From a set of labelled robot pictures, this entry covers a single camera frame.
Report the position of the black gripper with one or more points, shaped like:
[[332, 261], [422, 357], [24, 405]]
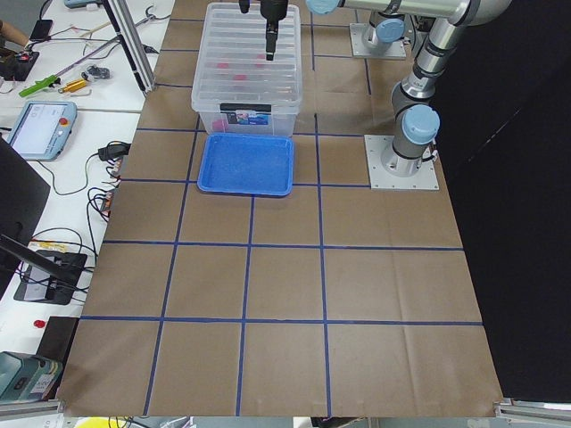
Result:
[[273, 10]]

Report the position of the clear ribbed box lid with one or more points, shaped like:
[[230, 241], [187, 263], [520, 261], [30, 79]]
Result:
[[250, 58]]

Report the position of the clear plastic storage box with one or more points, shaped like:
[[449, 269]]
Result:
[[250, 120]]

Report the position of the blue plastic tray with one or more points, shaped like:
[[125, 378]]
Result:
[[247, 164]]

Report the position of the green device box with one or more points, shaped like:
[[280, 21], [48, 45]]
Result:
[[26, 377]]

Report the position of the yellow brass tool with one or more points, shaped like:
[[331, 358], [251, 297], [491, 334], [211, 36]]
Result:
[[73, 86]]

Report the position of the black power adapter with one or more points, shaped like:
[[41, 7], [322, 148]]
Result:
[[113, 150]]

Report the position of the black smartphone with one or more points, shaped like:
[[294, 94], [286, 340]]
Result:
[[41, 30]]

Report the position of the teach pendant tablet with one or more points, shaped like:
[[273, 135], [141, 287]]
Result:
[[42, 129]]

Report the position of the black monitor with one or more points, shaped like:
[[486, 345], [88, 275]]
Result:
[[24, 194]]

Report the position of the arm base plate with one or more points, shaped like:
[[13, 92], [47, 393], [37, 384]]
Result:
[[388, 171], [395, 52]]

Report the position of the aluminium frame post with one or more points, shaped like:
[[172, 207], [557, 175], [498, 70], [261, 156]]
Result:
[[126, 31]]

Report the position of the green handled grabber tool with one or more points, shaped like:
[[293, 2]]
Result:
[[50, 80]]

